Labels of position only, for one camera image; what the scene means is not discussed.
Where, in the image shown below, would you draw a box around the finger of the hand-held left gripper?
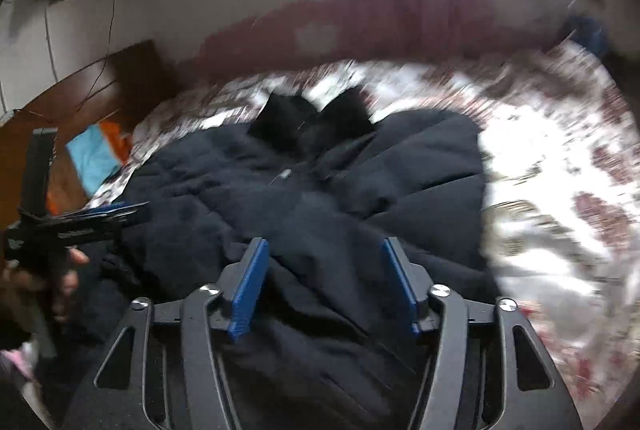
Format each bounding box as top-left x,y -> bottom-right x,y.
87,202 -> 151,237

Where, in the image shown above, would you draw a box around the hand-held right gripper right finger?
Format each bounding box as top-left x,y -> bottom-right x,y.
384,237 -> 553,430

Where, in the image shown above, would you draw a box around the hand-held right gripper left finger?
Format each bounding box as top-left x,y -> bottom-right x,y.
94,237 -> 270,430

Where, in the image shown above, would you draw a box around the dark navy padded jacket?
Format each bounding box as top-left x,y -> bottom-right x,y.
62,87 -> 501,430

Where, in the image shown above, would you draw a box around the person's left hand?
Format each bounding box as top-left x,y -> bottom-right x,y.
0,252 -> 91,319

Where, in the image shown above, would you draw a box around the light blue cloth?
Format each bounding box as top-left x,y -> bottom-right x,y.
65,125 -> 123,198

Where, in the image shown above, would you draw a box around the orange cloth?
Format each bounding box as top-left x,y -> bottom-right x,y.
97,120 -> 133,165

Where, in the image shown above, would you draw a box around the pink bed sheet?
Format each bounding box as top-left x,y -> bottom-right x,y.
0,342 -> 36,383

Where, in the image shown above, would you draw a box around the floral satin bedspread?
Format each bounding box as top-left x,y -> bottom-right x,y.
87,44 -> 636,421

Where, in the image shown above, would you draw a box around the dark blue cloth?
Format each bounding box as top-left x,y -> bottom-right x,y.
565,12 -> 613,60

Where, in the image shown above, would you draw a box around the black wall cable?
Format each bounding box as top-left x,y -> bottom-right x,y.
15,0 -> 118,115

